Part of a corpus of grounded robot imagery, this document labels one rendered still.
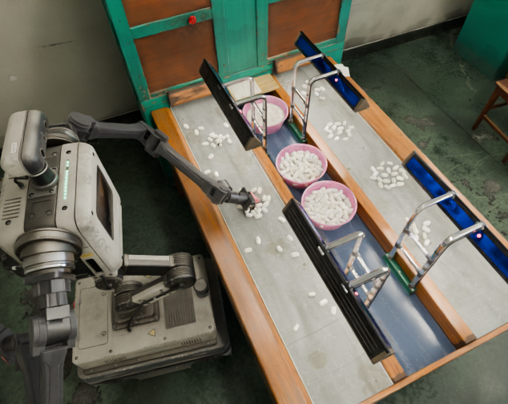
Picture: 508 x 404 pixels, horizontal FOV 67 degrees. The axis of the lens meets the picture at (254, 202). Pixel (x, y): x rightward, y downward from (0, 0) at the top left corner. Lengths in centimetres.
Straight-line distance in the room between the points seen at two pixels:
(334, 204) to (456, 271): 60
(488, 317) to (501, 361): 85
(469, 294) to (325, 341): 64
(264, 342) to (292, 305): 20
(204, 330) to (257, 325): 39
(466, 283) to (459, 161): 164
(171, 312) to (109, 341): 30
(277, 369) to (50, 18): 250
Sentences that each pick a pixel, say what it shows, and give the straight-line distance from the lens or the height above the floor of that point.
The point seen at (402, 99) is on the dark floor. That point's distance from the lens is 375.
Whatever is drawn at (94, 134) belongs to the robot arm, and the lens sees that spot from 161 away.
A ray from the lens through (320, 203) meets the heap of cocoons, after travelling 192.
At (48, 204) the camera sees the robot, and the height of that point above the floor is 145.
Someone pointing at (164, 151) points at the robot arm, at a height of 104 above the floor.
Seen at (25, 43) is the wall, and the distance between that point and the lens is 311.
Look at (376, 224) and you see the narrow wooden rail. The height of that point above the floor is 76.
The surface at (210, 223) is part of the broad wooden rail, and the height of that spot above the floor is 76.
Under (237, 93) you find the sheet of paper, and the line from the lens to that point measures 241.
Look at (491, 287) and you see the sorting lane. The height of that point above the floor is 74.
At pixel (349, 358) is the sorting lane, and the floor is 74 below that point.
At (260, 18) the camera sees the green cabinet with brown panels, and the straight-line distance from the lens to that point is 234.
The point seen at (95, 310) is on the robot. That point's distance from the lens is 210.
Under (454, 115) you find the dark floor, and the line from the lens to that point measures 376.
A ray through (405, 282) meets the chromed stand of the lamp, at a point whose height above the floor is 71.
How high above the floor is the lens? 230
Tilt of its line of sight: 55 degrees down
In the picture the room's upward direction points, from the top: 3 degrees counter-clockwise
